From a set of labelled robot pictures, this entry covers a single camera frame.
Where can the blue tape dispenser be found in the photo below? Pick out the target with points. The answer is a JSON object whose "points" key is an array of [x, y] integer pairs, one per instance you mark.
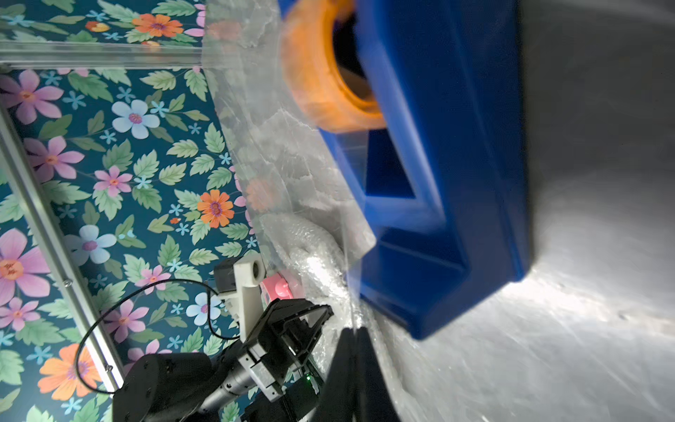
{"points": [[444, 185]]}

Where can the pink toy clock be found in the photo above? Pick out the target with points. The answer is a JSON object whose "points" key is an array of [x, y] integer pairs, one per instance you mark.
{"points": [[281, 286]]}

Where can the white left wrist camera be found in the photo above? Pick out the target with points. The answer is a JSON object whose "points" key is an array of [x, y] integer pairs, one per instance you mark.
{"points": [[238, 285]]}

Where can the orange tape roll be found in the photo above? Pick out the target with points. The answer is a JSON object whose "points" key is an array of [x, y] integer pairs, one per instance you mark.
{"points": [[334, 98]]}

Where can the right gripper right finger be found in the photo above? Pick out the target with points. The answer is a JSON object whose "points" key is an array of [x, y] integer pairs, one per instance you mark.
{"points": [[373, 402]]}

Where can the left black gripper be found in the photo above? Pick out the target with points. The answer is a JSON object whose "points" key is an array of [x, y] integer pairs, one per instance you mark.
{"points": [[283, 339]]}

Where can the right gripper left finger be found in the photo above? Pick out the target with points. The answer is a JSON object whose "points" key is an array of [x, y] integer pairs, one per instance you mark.
{"points": [[338, 396]]}

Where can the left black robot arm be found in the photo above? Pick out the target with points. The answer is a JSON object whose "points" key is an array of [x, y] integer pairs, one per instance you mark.
{"points": [[195, 387]]}

